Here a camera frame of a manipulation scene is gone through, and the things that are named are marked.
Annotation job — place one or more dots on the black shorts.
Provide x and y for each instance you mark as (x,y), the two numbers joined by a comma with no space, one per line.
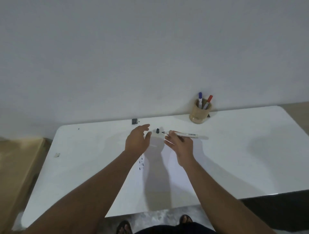
(176,229)

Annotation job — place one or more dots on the person's right hand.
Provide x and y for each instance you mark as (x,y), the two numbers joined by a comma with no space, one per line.
(184,149)

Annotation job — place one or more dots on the white paper sheet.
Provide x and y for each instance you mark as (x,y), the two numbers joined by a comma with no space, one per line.
(159,185)

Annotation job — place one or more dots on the round wooden pen holder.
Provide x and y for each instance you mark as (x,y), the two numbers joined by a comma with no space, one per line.
(199,115)

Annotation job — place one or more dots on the person's left forearm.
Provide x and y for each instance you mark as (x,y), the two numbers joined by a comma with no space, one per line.
(84,200)

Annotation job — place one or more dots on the person's left hand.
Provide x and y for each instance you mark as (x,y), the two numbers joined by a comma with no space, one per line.
(136,143)

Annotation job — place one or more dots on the person's right forearm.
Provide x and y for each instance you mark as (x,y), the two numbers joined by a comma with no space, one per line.
(224,205)

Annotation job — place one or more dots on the blue capped white marker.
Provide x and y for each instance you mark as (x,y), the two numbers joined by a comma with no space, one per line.
(200,96)

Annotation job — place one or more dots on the person's foot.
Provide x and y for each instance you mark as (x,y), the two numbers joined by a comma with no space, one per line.
(124,229)
(185,219)

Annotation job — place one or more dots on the red capped white marker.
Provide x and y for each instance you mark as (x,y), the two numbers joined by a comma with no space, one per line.
(209,99)

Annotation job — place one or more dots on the person's left foot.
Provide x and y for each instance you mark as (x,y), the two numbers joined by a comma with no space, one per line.
(124,229)

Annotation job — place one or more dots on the person's right foot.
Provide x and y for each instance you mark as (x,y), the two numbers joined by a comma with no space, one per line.
(185,219)

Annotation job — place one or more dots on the light wooden cabinet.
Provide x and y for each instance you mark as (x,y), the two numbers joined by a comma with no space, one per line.
(17,173)

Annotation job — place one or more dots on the black capped white marker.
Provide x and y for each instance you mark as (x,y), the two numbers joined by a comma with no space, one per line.
(190,135)

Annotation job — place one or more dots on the small torn sticker scrap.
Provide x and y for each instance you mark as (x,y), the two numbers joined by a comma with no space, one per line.
(56,155)

